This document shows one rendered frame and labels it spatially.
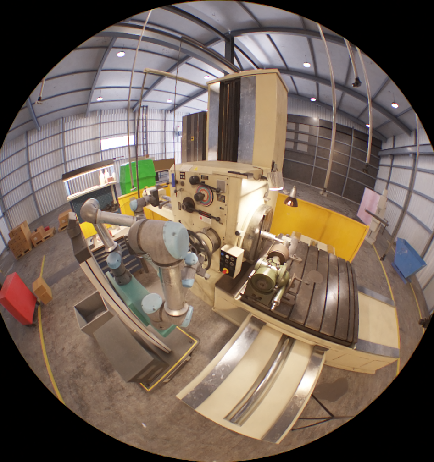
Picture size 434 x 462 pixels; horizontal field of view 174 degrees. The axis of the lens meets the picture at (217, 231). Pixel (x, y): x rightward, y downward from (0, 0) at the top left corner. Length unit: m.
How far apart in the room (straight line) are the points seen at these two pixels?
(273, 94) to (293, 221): 2.70
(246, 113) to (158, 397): 3.31
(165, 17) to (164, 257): 8.54
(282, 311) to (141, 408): 2.02
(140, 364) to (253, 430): 1.02
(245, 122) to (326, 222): 2.62
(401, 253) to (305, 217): 4.54
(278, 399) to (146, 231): 1.47
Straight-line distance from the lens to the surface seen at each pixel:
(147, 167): 4.97
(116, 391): 2.41
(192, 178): 1.08
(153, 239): 0.44
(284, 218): 3.49
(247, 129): 1.63
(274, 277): 1.05
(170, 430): 2.25
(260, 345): 1.41
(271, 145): 1.52
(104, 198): 2.63
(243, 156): 1.62
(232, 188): 0.95
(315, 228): 3.48
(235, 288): 1.75
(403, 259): 6.51
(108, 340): 1.48
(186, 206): 1.20
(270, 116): 1.58
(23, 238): 7.95
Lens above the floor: 2.03
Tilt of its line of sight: 32 degrees down
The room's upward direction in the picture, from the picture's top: 2 degrees clockwise
